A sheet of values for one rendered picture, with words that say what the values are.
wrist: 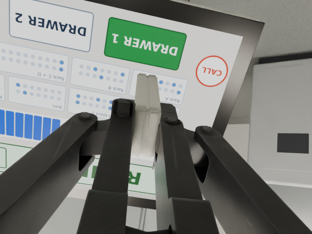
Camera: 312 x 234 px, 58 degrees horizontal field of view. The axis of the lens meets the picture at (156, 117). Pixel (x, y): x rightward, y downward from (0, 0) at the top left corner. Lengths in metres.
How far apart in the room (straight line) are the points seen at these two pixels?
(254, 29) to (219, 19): 0.04
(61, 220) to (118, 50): 1.06
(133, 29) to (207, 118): 0.15
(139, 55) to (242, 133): 3.75
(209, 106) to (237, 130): 3.71
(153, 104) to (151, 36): 0.19
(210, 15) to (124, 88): 0.14
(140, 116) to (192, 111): 0.23
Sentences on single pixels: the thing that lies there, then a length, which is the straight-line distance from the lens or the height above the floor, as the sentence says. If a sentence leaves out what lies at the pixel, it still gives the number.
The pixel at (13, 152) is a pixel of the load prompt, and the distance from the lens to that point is 0.45.
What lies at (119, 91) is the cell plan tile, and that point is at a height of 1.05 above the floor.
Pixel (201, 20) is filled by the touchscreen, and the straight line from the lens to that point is 0.35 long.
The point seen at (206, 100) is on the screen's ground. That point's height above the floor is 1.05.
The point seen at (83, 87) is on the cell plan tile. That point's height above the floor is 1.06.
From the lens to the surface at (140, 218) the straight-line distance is 1.72.
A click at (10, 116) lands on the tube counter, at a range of 0.42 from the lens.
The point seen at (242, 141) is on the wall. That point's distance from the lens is 4.04.
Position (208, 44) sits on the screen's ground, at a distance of 0.36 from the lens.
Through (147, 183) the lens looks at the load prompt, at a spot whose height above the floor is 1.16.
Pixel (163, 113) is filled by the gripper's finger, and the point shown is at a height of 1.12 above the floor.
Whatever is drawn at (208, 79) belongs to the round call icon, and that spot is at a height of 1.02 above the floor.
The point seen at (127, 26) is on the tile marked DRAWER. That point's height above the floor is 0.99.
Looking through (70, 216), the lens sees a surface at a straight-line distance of 1.36.
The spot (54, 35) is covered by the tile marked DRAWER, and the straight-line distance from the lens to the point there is 0.36.
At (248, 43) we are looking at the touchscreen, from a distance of 0.37.
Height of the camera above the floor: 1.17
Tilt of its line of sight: 15 degrees down
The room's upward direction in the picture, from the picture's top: 172 degrees counter-clockwise
